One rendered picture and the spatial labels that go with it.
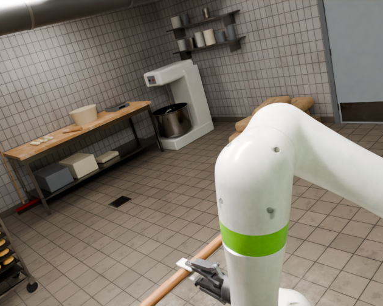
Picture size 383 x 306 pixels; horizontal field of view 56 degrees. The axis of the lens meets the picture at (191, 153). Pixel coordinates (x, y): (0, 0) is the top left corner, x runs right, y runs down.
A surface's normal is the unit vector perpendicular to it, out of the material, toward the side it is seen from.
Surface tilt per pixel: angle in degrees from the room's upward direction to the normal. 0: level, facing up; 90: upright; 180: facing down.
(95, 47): 90
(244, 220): 93
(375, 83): 90
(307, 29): 90
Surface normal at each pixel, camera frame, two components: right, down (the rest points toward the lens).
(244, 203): -0.36, 0.43
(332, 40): -0.69, 0.42
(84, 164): 0.69, 0.06
